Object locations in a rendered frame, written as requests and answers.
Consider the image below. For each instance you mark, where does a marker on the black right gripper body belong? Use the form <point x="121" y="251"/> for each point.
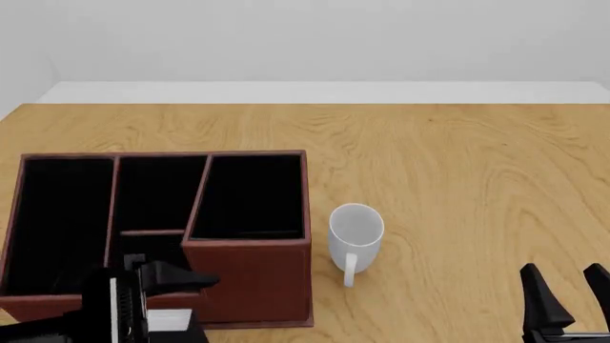
<point x="572" y="338"/>

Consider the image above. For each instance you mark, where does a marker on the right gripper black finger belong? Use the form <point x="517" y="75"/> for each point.
<point x="543" y="307"/>
<point x="603" y="296"/>

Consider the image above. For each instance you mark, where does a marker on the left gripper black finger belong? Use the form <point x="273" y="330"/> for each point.
<point x="171" y="278"/>

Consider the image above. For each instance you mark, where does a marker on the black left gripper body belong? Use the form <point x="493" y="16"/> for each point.
<point x="97" y="303"/>

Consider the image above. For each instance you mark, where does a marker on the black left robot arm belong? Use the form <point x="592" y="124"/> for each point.
<point x="33" y="334"/>

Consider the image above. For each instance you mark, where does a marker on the black book with white pages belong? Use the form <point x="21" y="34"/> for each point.
<point x="169" y="319"/>

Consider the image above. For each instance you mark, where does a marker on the red-brown desk caddy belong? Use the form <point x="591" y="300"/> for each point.
<point x="248" y="275"/>

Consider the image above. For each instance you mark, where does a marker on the white mug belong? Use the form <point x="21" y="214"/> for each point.
<point x="355" y="246"/>

